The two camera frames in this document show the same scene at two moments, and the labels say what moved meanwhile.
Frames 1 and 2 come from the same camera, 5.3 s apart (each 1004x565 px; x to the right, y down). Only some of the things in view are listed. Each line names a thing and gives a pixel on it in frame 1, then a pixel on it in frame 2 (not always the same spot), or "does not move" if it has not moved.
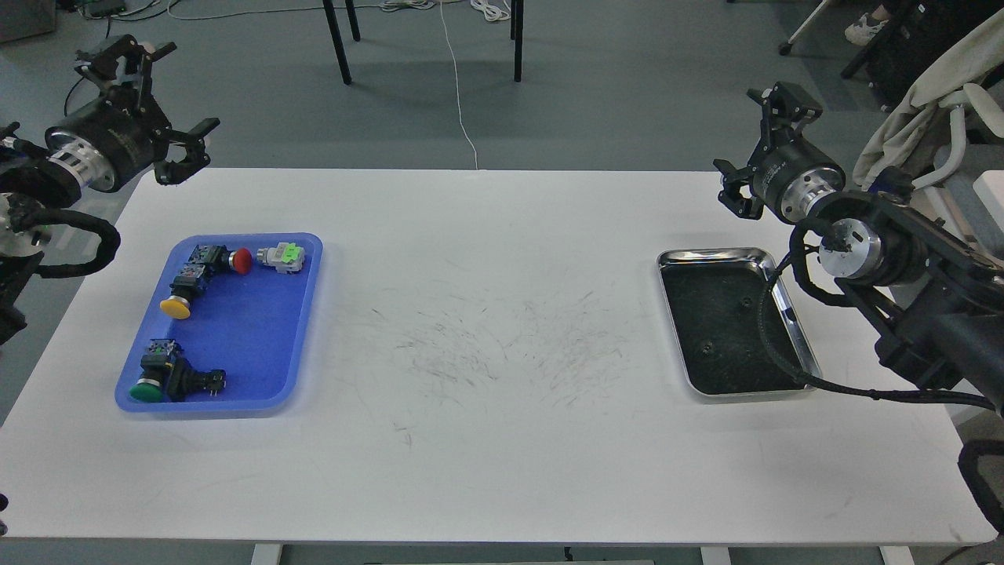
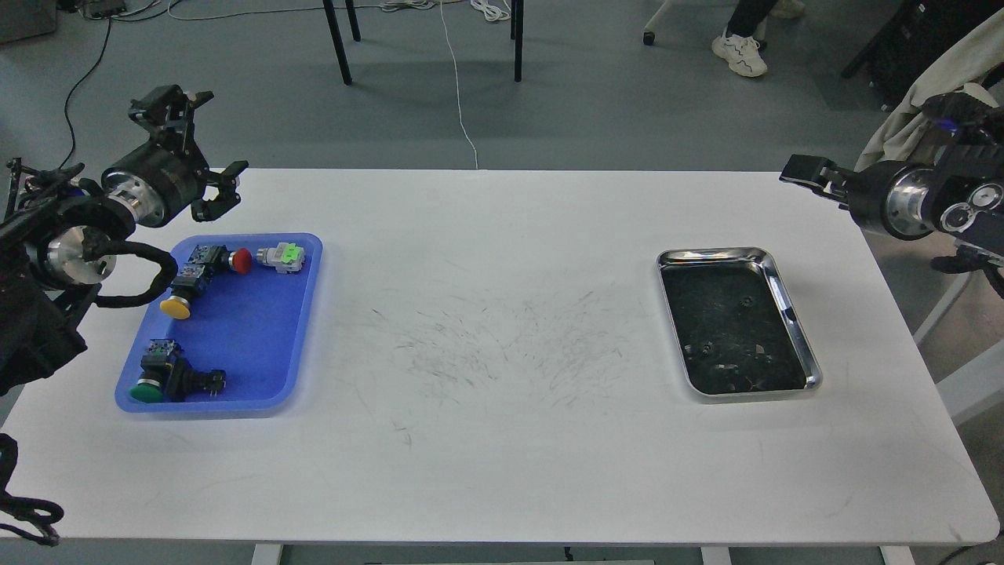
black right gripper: (790, 176) → (894, 198)
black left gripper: (122, 134) → (159, 180)
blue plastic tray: (227, 334) does not move
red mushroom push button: (216, 258) does not move
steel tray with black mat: (736, 332) does not move
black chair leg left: (337, 40) does not move
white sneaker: (861, 33) → (742, 53)
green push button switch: (156, 363) does not move
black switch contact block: (184, 380) does not move
